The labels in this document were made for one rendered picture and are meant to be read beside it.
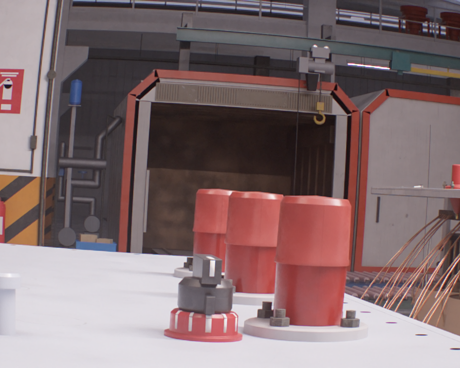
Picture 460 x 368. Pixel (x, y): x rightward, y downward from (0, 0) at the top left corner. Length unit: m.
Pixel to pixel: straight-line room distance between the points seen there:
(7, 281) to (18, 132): 10.72
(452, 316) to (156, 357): 3.16
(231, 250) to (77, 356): 0.57
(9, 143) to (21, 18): 1.33
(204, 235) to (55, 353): 0.88
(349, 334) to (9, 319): 0.33
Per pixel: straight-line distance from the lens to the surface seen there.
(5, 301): 0.95
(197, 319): 1.03
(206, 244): 1.73
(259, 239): 1.40
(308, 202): 1.08
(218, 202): 1.73
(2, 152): 11.66
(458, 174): 4.03
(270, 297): 1.39
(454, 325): 4.02
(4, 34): 11.76
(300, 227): 1.08
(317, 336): 1.06
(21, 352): 0.87
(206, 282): 1.02
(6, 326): 0.96
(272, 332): 1.07
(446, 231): 4.58
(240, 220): 1.41
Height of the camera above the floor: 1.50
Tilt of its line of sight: level
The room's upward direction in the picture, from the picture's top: 3 degrees clockwise
